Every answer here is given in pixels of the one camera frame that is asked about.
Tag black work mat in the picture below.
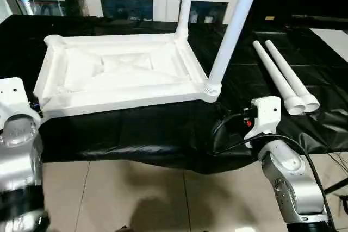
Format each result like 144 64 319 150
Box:
0 14 348 175

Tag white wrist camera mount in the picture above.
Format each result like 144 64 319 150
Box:
243 96 283 149
0 77 42 133

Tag black folding stand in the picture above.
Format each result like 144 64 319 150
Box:
323 177 348 215

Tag white plastic table leg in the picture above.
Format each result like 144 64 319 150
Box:
203 0 266 103
264 39 321 114
252 40 307 116
175 0 196 40

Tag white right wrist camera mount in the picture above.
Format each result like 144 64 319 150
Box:
243 96 283 149

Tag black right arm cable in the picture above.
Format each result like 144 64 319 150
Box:
209 111 328 211

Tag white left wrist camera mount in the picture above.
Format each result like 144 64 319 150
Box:
0 77 42 133

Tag white plastic table top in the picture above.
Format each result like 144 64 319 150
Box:
34 31 223 119

